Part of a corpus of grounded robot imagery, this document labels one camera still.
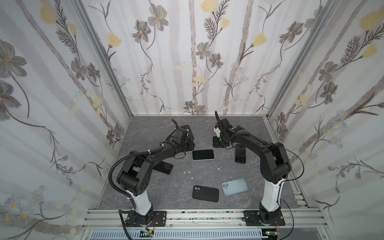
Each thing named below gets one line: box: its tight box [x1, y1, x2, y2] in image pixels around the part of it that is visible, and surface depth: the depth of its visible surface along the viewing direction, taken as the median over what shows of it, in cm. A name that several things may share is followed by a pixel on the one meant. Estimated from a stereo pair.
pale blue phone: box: [221, 178, 249, 196], surface depth 87 cm
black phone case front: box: [192, 185, 219, 203], surface depth 84 cm
